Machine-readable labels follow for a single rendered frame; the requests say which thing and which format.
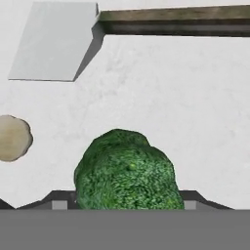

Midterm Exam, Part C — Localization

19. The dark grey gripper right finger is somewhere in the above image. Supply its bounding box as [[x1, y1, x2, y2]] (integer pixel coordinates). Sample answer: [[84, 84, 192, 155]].
[[179, 189, 234, 211]]

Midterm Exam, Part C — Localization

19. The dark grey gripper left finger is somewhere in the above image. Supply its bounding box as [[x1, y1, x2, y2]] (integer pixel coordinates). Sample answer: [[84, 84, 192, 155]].
[[18, 189, 78, 211]]

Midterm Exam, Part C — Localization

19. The green broccoli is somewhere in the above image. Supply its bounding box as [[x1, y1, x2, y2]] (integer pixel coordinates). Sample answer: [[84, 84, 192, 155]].
[[73, 128, 186, 211]]

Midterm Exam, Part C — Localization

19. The beige garlic bulb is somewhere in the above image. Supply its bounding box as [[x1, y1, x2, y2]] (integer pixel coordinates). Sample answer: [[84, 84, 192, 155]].
[[0, 114, 34, 163]]

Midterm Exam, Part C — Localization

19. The pale grey flat panel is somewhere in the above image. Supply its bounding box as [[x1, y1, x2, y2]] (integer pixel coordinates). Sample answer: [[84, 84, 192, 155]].
[[7, 1, 100, 82]]

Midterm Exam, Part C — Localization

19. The brown wooden ledge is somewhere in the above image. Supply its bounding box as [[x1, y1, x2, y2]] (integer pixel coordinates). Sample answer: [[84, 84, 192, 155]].
[[98, 4, 250, 37]]

